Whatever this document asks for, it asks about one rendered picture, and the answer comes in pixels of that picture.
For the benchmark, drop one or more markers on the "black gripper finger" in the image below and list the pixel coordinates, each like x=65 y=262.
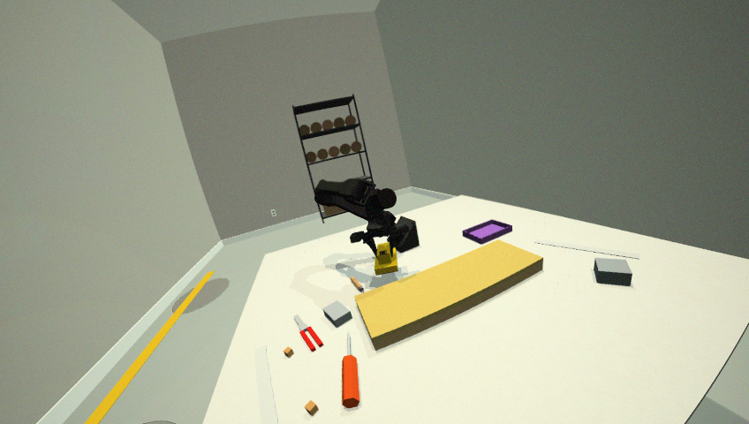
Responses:
x=372 y=245
x=392 y=240

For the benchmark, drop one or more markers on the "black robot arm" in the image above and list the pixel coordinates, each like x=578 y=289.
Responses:
x=347 y=196

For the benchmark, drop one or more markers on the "pale cream flat strip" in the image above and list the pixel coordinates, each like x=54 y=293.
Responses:
x=588 y=249
x=266 y=395

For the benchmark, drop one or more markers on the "tan wooden floor panel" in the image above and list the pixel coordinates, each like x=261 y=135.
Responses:
x=406 y=307

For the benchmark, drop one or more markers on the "orange-handled awl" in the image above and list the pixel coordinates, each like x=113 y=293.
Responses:
x=350 y=390

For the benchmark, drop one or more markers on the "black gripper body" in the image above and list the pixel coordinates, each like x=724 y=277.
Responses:
x=360 y=235

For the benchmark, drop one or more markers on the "purple shallow tray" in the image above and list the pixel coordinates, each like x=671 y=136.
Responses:
x=486 y=231

